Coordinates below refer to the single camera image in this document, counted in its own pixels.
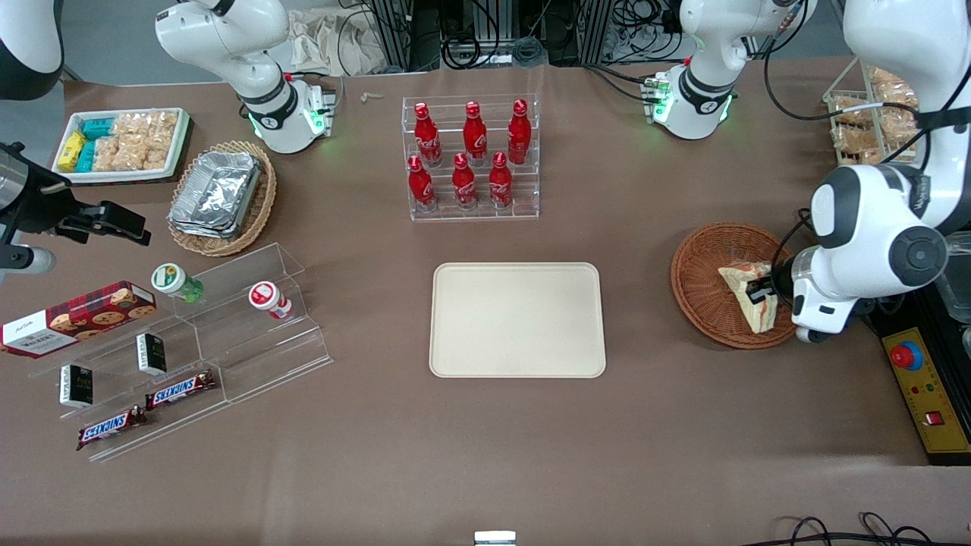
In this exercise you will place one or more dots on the brown round wicker basket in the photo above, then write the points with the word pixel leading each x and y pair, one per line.
pixel 702 288

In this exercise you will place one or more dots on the white rectangular snack tray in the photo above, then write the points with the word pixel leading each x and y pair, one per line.
pixel 114 177

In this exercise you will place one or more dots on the red tartan cookie box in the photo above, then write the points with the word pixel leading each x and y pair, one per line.
pixel 76 318

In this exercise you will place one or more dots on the red capped drink bottle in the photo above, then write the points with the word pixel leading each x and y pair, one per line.
pixel 265 297

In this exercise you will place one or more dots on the yellow black control box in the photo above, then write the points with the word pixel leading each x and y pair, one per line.
pixel 933 394

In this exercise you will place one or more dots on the snickers chocolate bar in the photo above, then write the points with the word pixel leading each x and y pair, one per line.
pixel 111 428
pixel 180 390

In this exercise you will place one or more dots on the clear rice cracker bag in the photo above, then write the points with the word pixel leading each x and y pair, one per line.
pixel 144 125
pixel 106 154
pixel 158 152
pixel 130 154

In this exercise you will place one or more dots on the red emergency stop button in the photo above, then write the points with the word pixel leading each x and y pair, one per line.
pixel 906 356

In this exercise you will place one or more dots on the aluminium foil container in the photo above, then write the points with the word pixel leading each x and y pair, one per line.
pixel 216 193

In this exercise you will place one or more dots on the clear acrylic bottle rack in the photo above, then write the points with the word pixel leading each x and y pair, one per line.
pixel 470 214

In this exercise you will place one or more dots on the teal snack packet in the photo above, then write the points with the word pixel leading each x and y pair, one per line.
pixel 86 157
pixel 98 129

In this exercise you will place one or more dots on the light oval wicker basket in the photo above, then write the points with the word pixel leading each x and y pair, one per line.
pixel 262 205

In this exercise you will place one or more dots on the small clear plastic piece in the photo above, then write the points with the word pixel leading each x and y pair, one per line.
pixel 372 96

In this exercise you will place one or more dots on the clear fried snack bag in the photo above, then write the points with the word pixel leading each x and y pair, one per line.
pixel 884 78
pixel 899 129
pixel 851 112
pixel 899 97
pixel 853 144

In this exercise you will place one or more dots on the beige crumpled cloth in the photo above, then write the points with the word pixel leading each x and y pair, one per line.
pixel 326 42

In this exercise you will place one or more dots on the triangular sandwich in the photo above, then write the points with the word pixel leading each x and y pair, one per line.
pixel 760 317

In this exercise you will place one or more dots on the beige rectangular tray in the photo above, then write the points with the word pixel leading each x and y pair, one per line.
pixel 517 320

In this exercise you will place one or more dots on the yellow snack packet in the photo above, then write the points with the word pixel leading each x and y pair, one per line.
pixel 71 152

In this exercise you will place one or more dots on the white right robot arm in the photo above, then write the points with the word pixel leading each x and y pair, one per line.
pixel 227 38

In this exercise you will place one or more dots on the green capped drink bottle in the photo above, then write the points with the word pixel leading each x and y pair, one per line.
pixel 171 279

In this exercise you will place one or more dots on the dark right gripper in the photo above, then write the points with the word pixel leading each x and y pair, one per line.
pixel 39 203

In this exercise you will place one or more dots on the clear plastic container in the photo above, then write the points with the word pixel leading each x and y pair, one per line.
pixel 957 280

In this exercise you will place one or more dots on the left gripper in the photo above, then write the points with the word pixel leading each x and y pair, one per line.
pixel 780 282

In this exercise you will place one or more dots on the clear acrylic stepped stand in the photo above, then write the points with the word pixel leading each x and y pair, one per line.
pixel 250 356

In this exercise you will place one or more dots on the aluminium profile frame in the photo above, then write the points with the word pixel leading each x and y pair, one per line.
pixel 398 30

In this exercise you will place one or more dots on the small black white box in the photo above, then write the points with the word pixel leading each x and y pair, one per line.
pixel 152 354
pixel 76 387

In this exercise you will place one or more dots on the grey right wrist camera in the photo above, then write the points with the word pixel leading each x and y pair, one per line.
pixel 26 262

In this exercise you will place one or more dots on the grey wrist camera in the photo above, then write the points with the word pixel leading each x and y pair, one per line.
pixel 26 262
pixel 812 334

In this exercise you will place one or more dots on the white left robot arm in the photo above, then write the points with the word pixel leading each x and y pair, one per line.
pixel 872 220

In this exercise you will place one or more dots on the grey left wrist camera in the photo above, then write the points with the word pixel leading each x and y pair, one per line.
pixel 812 334

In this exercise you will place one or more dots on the red cola bottle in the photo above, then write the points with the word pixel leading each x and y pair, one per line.
pixel 463 183
pixel 419 186
pixel 519 133
pixel 427 136
pixel 500 182
pixel 475 133

